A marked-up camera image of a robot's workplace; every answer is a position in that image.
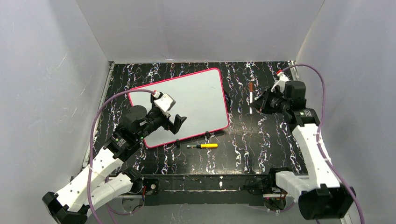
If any white marker pen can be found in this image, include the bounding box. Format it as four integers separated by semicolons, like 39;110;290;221
249;81;254;114

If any pink framed whiteboard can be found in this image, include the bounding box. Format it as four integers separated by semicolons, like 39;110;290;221
129;68;229;148

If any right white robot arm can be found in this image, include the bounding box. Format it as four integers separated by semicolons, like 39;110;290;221
252;81;355;220

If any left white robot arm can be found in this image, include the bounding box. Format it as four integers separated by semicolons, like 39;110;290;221
42;105;187;224

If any black board clip right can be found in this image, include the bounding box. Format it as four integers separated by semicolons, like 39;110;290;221
204;131;212;141

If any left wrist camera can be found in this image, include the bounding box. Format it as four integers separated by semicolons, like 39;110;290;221
152;91;176;118

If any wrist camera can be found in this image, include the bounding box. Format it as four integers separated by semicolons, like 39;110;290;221
271;72;290;93
152;91;176;118

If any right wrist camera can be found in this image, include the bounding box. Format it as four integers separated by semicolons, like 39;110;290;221
271;72;290;93

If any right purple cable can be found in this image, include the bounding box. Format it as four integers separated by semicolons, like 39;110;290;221
276;64;366;224

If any purple cable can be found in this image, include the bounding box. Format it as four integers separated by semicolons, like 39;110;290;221
276;64;366;224
87;89;158;224

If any yellow handled screwdriver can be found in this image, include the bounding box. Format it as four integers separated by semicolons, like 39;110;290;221
186;143;218;149

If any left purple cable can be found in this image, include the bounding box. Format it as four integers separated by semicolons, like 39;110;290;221
87;89;158;224

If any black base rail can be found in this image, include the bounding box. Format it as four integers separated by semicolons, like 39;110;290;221
121;174;294;210

